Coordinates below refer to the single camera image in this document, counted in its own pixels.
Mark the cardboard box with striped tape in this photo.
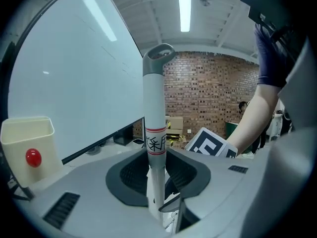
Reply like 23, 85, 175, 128
165, 129, 184, 140

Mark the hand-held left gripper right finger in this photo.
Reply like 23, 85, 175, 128
165, 149, 253, 233

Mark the dark green round bin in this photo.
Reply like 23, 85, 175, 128
224, 121, 240, 140

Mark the flattened cardboard piece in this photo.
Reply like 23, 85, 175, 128
166, 135, 188, 148

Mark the white rounded machine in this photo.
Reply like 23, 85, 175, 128
269, 113, 284, 143

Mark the long ceiling light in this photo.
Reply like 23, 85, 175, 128
177, 0, 192, 33

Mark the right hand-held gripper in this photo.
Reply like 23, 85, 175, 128
184, 127, 239, 158

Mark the black cabinet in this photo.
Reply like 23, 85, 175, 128
113, 126, 136, 146

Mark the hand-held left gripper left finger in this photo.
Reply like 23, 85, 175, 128
24, 148, 174, 237

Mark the whiteboard on black wheeled stand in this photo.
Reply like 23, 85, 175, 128
0, 0, 147, 166

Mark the large cardboard box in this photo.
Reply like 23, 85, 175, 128
165, 116, 184, 130

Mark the person's navy t-shirt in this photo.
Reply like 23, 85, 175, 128
254, 22, 298, 89

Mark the person's right forearm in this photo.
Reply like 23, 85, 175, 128
226, 82, 283, 153

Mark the cream box with red button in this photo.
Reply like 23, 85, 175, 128
0, 116, 64, 188

